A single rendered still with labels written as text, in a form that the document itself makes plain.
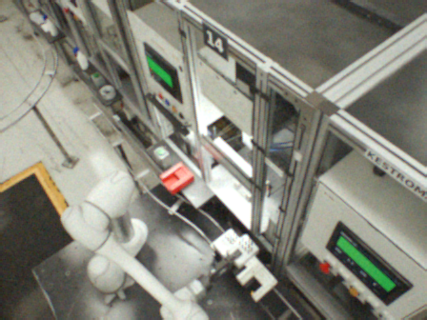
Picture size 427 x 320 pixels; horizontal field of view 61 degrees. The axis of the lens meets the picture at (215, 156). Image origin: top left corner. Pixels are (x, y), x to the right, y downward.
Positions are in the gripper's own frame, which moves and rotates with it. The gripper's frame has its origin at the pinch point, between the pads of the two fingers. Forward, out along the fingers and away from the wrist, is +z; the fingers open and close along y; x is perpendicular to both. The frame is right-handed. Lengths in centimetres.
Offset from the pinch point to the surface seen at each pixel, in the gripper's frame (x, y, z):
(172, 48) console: 56, 79, 20
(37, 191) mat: 188, -102, -71
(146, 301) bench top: 23, -35, -45
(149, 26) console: 76, 78, 21
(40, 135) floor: 249, -104, -42
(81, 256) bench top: 69, -35, -60
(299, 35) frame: 13, 96, 40
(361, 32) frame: 0, 96, 55
